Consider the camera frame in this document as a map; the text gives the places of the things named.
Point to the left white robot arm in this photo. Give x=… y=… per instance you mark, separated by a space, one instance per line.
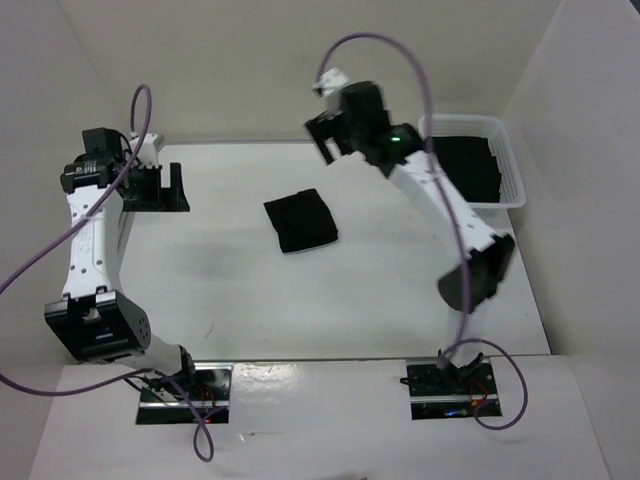
x=97 y=323

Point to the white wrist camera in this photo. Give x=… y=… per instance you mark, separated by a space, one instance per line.
x=150 y=146
x=329 y=88

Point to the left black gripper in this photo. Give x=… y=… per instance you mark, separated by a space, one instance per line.
x=169 y=199

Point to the white plastic basket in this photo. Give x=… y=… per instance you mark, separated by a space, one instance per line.
x=512 y=193

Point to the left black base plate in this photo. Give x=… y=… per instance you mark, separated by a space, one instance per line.
x=161 y=404

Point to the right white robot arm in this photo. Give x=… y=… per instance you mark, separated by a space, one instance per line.
x=482 y=255

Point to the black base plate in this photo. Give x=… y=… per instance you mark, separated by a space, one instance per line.
x=161 y=404
x=451 y=393

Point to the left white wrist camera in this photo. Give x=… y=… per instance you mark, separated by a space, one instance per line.
x=150 y=146

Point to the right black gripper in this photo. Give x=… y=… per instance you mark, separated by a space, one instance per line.
x=323 y=128

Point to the black folded skirts stack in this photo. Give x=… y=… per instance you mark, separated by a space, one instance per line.
x=471 y=167

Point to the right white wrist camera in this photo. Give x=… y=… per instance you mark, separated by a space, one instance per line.
x=329 y=88

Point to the black skirt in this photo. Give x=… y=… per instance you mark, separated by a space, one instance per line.
x=302 y=221

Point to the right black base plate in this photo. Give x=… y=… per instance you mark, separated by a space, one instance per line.
x=451 y=393

